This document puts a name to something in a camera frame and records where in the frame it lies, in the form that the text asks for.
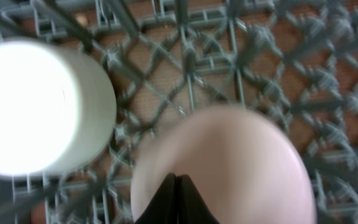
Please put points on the grey dishwasher rack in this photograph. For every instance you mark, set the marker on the grey dishwasher rack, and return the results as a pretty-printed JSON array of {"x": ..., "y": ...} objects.
[{"x": 294, "y": 61}]

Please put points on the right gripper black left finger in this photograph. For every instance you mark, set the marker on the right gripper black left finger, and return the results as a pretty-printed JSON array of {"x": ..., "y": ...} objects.
[{"x": 163, "y": 207}]

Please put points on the cream shallow bowl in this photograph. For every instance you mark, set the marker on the cream shallow bowl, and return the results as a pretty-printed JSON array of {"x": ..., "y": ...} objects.
[{"x": 57, "y": 109}]

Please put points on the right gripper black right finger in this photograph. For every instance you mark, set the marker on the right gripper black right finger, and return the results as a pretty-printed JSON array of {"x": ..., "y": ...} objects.
[{"x": 190, "y": 204}]

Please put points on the pink food bowl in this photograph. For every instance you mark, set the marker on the pink food bowl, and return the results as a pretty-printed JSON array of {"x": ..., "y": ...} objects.
[{"x": 244, "y": 167}]

